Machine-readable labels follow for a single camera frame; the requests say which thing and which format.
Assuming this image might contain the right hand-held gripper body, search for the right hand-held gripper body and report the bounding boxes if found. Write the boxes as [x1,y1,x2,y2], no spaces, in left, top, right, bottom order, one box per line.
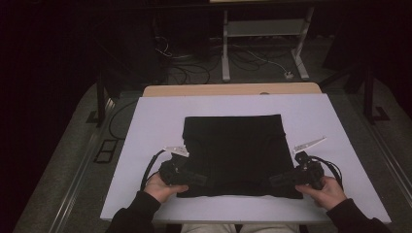
[285,136,327,191]

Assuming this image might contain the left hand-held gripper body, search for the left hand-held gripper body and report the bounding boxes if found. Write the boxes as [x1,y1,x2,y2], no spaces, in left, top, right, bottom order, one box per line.
[157,146,197,187]

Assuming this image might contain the black tank top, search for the black tank top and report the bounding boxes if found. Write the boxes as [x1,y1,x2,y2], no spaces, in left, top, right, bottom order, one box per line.
[177,114,304,200]

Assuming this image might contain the person's left hand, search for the person's left hand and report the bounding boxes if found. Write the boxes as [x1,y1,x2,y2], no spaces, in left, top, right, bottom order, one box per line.
[143,173,189,204]

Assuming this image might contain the person's right hand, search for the person's right hand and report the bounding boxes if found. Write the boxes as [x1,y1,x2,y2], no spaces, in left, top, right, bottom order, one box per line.
[294,175,348,212]

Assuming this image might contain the person's right leg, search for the person's right leg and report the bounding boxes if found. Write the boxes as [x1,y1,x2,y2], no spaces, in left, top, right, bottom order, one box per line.
[239,223,301,233]

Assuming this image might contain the white board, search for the white board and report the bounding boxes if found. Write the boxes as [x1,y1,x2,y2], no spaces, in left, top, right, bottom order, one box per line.
[100,93,392,225]

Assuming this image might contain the wooden table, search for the wooden table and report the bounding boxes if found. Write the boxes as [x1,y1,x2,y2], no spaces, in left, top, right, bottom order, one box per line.
[142,82,323,97]

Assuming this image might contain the black metal stand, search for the black metal stand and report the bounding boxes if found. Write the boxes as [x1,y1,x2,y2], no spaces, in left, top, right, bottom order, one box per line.
[86,77,110,128]
[319,62,392,125]

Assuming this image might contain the grey metal desk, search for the grey metal desk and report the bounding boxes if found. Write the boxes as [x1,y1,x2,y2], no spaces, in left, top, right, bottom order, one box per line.
[209,0,316,83]

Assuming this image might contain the left hand-held gripper cable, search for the left hand-held gripper cable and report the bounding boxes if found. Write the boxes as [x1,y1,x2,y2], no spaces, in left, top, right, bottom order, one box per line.
[139,149,167,192]

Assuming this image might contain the hand-held gripper cable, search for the hand-held gripper cable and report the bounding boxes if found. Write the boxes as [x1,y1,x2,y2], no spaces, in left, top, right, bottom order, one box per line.
[309,154,345,190]
[139,149,167,192]

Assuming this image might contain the right hand-held gripper cable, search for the right hand-held gripper cable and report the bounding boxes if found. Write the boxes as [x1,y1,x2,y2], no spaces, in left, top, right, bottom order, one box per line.
[309,154,345,190]

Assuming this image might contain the thin black cable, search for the thin black cable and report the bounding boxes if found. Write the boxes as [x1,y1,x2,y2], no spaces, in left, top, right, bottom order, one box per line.
[108,99,139,142]

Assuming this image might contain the metal floor rail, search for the metal floor rail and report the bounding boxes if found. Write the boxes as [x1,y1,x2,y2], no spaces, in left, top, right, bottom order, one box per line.
[351,96,412,203]
[48,96,119,233]

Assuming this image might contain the black floor cables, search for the black floor cables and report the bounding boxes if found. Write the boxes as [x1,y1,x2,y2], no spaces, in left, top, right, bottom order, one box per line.
[167,61,212,85]

